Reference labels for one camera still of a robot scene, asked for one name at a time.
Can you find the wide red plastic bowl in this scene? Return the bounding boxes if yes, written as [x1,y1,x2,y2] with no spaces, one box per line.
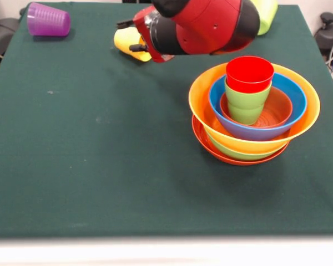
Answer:
[191,115,290,167]

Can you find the large orange plastic bowl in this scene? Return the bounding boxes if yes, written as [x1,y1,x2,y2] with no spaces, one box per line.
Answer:
[188,62,321,155]

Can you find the dark green tablecloth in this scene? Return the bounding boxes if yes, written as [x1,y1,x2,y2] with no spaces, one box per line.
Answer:
[0,1,333,239]

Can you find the red plastic cup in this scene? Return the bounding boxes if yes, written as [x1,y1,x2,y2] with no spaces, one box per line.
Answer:
[225,55,275,94]

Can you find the small red plastic bowl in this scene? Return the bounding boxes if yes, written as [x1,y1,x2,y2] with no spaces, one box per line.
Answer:
[219,85,294,130]

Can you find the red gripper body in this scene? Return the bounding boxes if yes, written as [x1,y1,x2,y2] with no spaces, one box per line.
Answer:
[132,6,175,64]

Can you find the blue plastic bowl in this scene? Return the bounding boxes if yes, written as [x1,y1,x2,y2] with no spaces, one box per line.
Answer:
[208,72,308,142]

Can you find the green plastic bowl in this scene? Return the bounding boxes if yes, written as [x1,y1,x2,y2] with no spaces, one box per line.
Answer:
[205,130,288,162]

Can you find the yellow plastic cup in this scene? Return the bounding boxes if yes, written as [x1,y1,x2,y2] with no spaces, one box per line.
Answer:
[113,26,153,63]

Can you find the black rounded stand foot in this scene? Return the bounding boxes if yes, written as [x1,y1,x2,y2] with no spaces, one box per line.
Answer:
[0,4,20,60]
[314,12,333,52]

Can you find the purple plastic cup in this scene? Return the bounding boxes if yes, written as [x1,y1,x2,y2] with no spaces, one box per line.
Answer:
[26,2,72,37]

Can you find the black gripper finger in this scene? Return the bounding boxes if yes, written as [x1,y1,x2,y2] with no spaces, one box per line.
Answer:
[115,18,135,30]
[128,43,150,53]

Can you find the lime green plastic cup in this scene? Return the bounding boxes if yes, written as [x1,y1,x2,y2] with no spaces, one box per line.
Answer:
[249,0,279,36]

